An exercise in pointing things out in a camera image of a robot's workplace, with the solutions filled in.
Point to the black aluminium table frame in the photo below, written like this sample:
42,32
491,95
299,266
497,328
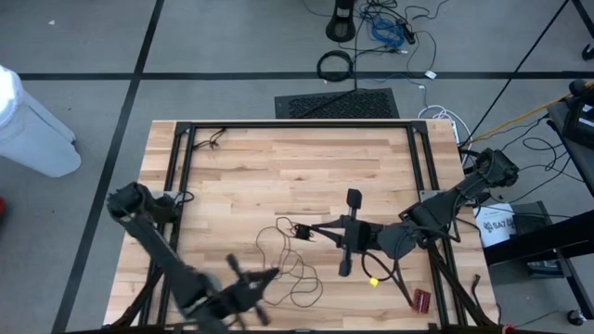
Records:
301,124

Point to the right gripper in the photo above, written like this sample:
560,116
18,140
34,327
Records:
359,235

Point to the black power strip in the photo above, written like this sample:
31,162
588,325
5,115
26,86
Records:
407,32

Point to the black floor mat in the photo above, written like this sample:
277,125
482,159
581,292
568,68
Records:
339,104

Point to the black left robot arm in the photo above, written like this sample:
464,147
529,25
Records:
153,241

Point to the black caster wheel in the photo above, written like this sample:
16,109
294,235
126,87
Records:
576,317

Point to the red connector block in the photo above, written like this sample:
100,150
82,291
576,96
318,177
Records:
422,301

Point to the black equipment cart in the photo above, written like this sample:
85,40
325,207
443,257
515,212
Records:
533,241

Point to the black electronic device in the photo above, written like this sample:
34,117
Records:
584,125

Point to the white plug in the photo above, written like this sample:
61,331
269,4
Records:
430,74

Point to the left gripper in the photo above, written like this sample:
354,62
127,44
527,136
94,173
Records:
241,294

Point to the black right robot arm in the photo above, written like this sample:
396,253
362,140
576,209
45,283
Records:
445,204

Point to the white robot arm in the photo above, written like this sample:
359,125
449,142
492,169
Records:
32,134

